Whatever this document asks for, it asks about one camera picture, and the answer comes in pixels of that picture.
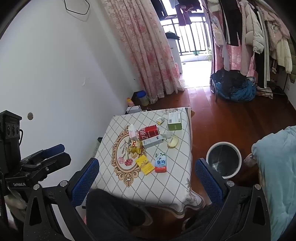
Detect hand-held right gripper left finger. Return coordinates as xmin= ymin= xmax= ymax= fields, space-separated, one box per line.
xmin=23 ymin=158 xmax=100 ymax=241

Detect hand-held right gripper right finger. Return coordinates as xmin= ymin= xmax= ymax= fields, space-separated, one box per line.
xmin=195 ymin=158 xmax=271 ymax=241

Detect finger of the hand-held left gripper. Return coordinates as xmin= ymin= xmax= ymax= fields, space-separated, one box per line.
xmin=20 ymin=144 xmax=65 ymax=165
xmin=6 ymin=152 xmax=72 ymax=179

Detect white round trash bin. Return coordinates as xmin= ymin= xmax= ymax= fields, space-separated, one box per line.
xmin=206 ymin=142 xmax=242 ymax=179

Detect yellow packet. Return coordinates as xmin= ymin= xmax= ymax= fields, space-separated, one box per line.
xmin=135 ymin=155 xmax=154 ymax=175

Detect green and white box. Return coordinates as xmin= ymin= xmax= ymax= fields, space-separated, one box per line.
xmin=168 ymin=112 xmax=182 ymax=131

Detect red soda can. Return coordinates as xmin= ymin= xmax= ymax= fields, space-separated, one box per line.
xmin=138 ymin=124 xmax=162 ymax=141

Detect person's left leg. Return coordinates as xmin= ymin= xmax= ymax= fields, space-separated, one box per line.
xmin=85 ymin=188 xmax=153 ymax=241

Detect person's leg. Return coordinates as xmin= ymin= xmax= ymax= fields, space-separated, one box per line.
xmin=182 ymin=204 xmax=220 ymax=241
xmin=85 ymin=188 xmax=153 ymax=241

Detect person's right leg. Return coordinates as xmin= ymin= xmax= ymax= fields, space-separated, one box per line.
xmin=182 ymin=204 xmax=220 ymax=241

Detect printed white tablecloth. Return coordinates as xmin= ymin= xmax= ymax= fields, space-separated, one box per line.
xmin=91 ymin=107 xmax=205 ymax=219

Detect blue and red milk carton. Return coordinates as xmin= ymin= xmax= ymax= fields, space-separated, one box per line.
xmin=154 ymin=152 xmax=167 ymax=173

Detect round pale bread slice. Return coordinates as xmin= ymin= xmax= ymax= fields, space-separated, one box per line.
xmin=167 ymin=136 xmax=179 ymax=148

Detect crumpled yellow wrappers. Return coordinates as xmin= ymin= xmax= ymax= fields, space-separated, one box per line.
xmin=127 ymin=140 xmax=145 ymax=154

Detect light blue blanket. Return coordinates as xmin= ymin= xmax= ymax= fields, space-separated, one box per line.
xmin=251 ymin=126 xmax=296 ymax=241

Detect white and grey box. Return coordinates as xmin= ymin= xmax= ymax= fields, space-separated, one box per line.
xmin=142 ymin=135 xmax=165 ymax=149

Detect white floor box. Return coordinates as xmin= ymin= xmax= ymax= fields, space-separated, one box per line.
xmin=126 ymin=105 xmax=142 ymax=114

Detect blue clothing heap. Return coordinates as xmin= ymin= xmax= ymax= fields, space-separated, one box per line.
xmin=216 ymin=80 xmax=258 ymax=102

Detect blue lidded plastic jar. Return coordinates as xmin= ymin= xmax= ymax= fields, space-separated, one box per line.
xmin=136 ymin=91 xmax=150 ymax=106

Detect black clothing heap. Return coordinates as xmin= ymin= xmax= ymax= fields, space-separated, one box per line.
xmin=211 ymin=69 xmax=248 ymax=93

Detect black balcony railing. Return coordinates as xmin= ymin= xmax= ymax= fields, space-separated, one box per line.
xmin=161 ymin=16 xmax=211 ymax=56

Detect row of hanging clothes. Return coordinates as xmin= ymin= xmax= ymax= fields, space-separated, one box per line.
xmin=208 ymin=0 xmax=296 ymax=90

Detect purple hanging garment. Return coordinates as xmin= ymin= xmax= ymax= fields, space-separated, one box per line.
xmin=175 ymin=5 xmax=193 ymax=26

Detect black hanging garment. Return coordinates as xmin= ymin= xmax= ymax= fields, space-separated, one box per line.
xmin=150 ymin=0 xmax=176 ymax=18

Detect metal frame chair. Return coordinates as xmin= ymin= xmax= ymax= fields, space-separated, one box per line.
xmin=209 ymin=77 xmax=219 ymax=103

